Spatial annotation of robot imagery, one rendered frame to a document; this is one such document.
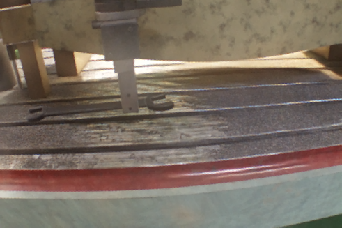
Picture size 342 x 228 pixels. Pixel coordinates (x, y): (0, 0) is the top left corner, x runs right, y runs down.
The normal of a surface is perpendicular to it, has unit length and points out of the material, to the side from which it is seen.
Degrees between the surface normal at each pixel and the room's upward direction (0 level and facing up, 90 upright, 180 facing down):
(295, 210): 90
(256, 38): 90
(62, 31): 90
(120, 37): 90
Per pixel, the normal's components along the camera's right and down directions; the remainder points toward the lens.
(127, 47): 0.13, 0.44
